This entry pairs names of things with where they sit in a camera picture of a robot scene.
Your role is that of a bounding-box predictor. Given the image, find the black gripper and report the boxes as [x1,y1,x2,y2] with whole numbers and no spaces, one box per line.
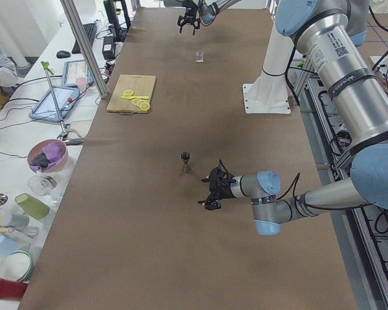
[197,166,235,211]
[177,1,200,35]

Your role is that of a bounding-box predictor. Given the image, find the clear glass shaker cup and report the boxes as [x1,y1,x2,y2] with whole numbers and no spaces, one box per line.
[196,51,204,63]

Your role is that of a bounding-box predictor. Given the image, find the steel jigger measuring cup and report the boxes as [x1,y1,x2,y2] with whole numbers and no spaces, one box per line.
[180,151,191,174]

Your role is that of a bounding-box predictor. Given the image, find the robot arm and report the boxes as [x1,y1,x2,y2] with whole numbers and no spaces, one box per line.
[200,1,388,235]
[163,0,239,35]

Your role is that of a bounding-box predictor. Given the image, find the green plastic cup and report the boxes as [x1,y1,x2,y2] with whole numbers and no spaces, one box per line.
[14,193,50,220]

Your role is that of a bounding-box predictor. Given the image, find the black monitor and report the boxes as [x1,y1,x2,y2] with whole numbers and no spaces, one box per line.
[103,0,131,42]

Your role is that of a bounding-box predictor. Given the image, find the bamboo cutting board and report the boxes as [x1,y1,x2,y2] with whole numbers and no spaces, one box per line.
[106,74,156,114]

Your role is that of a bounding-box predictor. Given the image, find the yellow plastic knife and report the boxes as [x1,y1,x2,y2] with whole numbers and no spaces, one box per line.
[121,96,150,100]

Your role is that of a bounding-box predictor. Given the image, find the black keyboard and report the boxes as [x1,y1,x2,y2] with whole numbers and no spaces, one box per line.
[71,22,98,55]

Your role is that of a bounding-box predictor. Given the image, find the teach pendant tablet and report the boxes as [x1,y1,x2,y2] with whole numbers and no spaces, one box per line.
[61,59,93,87]
[28,86,81,123]

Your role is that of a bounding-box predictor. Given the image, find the black computer mouse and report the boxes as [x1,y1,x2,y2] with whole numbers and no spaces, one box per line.
[56,50,71,59]

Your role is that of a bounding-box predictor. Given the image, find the reacher grabber stick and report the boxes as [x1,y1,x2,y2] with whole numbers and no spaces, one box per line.
[41,61,85,145]

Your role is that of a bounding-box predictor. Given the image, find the pink bowl with cloths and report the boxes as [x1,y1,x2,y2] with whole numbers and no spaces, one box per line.
[27,139,69,173]

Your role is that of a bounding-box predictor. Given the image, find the clear wine glass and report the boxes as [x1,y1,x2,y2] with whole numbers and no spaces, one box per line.
[27,175,62,207]

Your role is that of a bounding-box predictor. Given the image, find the white bowl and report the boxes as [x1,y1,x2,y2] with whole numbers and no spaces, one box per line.
[0,251,34,282]

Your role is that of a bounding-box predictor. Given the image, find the red cylinder container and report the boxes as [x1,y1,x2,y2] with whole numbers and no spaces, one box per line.
[0,278,28,300]

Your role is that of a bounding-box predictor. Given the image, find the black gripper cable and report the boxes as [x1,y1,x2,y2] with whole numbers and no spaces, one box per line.
[218,158,301,207]

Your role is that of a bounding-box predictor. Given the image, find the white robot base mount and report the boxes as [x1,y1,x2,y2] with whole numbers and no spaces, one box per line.
[242,26,294,114]

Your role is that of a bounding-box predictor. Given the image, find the aluminium frame post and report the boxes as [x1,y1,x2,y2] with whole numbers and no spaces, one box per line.
[60,0,108,99]

